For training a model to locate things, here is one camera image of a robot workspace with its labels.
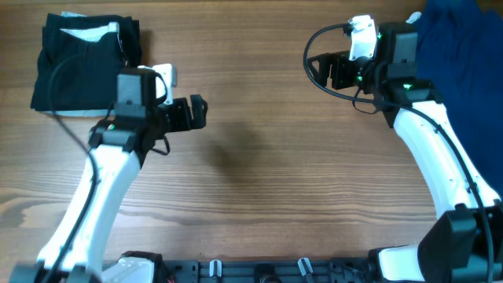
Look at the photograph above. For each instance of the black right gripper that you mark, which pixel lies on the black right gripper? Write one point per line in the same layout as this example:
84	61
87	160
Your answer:
339	71

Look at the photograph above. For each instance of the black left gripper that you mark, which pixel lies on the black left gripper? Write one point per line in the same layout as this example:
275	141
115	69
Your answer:
182	114

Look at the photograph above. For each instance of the blue polo shirt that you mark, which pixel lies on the blue polo shirt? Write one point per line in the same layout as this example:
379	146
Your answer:
460	50

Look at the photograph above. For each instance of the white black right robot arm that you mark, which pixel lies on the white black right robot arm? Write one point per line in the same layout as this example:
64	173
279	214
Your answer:
465	243

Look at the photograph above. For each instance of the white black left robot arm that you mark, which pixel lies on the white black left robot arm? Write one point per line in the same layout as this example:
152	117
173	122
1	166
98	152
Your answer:
117	151

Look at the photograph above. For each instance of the white crumpled cloth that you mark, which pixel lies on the white crumpled cloth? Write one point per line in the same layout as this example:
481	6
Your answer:
413	17

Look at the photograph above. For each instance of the folded black garment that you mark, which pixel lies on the folded black garment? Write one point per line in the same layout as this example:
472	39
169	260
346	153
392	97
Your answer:
80	59

